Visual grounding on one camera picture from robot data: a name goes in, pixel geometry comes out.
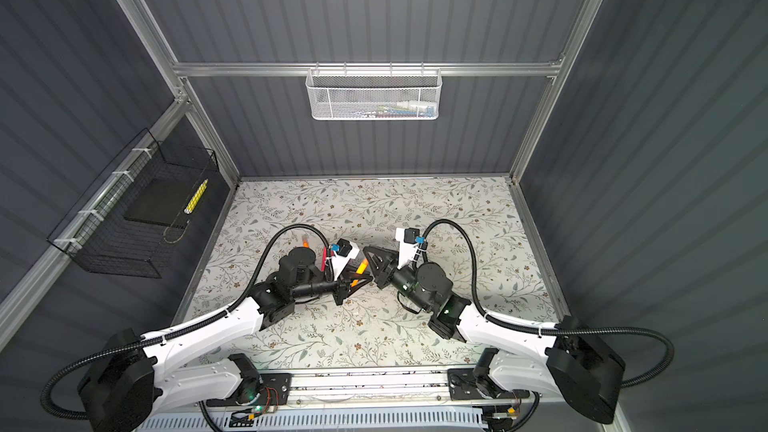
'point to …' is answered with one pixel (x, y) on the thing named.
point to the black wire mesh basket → (97, 228)
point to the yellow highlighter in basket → (193, 202)
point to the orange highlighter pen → (306, 244)
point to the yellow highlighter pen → (360, 270)
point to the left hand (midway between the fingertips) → (369, 272)
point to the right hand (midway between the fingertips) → (367, 256)
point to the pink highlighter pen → (324, 259)
